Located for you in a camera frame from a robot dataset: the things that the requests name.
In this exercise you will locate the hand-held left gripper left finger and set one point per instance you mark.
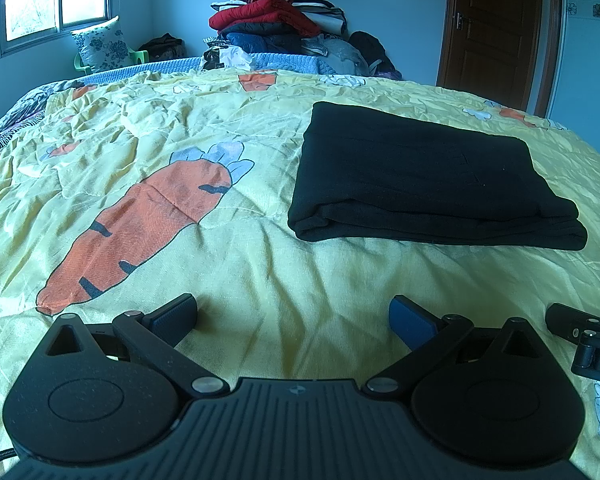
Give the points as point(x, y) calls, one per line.
point(175, 317)

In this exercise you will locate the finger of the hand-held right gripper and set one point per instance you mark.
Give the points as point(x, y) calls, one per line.
point(570, 322)

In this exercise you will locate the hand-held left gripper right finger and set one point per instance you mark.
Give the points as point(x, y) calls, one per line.
point(410, 322)

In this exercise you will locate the black pants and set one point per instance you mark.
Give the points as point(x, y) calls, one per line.
point(420, 175)

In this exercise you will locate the yellow carrot print bedspread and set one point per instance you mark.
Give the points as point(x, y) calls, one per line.
point(280, 270)

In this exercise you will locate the purple bag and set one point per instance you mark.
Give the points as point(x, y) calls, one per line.
point(390, 75)

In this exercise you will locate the blue quilted blanket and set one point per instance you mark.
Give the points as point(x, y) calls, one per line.
point(170, 65)

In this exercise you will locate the green plastic chair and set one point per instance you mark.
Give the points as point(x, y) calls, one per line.
point(139, 56)

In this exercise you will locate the black and white plastic bag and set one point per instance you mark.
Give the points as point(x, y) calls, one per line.
point(230, 57)

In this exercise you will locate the dark brown bag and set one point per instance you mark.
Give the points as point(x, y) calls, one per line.
point(162, 46)

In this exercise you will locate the black backpack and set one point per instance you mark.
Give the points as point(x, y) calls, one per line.
point(367, 47)

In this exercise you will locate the floral pillow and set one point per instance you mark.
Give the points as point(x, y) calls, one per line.
point(102, 45)

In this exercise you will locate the brown wooden door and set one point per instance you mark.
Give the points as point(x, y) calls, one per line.
point(495, 25)

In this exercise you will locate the pile of folded clothes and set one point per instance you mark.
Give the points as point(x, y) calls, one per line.
point(265, 12)

